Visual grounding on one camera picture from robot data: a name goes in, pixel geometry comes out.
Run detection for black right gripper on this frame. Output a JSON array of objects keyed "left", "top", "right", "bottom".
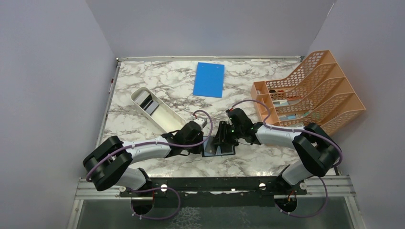
[{"left": 212, "top": 120, "right": 244, "bottom": 146}]

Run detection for black leather card holder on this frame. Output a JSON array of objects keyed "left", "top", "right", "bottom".
[{"left": 202, "top": 136, "right": 236, "bottom": 157}]

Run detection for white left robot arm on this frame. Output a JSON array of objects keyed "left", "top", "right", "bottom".
[{"left": 83, "top": 118, "right": 207, "bottom": 196}]

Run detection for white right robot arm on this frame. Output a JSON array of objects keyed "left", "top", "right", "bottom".
[{"left": 212, "top": 108, "right": 341, "bottom": 194}]

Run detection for dark card in tray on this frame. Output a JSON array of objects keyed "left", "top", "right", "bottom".
[{"left": 143, "top": 100, "right": 160, "bottom": 115}]

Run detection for white oblong plastic tray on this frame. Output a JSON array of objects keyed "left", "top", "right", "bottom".
[{"left": 130, "top": 87, "right": 186, "bottom": 133}]

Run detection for blue flat board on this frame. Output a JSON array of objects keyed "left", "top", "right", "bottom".
[{"left": 192, "top": 62, "right": 225, "bottom": 98}]

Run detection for peach plastic file organizer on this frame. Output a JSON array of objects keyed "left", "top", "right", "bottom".
[{"left": 251, "top": 50, "right": 366, "bottom": 135}]

